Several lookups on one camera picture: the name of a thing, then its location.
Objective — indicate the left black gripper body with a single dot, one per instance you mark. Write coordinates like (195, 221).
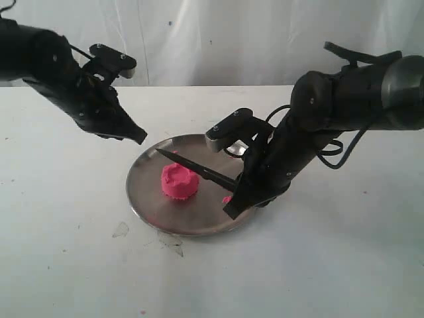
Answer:
(93, 107)

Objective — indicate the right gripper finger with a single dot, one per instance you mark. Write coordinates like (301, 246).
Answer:
(246, 195)

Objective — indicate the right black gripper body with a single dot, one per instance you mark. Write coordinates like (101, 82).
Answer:
(289, 151)

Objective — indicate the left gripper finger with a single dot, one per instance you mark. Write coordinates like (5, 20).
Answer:
(128, 129)

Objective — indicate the black kitchen knife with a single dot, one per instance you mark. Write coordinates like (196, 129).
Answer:
(206, 173)

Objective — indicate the pink putty lump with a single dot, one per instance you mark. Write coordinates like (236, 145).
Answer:
(178, 182)

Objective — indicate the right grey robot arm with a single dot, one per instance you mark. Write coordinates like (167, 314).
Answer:
(322, 107)

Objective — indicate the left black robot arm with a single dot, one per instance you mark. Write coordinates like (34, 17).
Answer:
(43, 59)

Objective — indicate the pink crumb lower right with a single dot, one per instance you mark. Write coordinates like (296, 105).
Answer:
(226, 199)

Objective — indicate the round stainless steel plate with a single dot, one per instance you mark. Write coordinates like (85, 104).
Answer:
(202, 214)

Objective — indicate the white backdrop curtain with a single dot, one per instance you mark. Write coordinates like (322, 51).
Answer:
(179, 43)

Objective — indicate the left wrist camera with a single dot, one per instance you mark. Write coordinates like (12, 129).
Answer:
(111, 63)

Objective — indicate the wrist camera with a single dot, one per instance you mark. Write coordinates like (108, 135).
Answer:
(239, 125)
(111, 63)

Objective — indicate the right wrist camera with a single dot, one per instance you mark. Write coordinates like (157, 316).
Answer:
(239, 125)

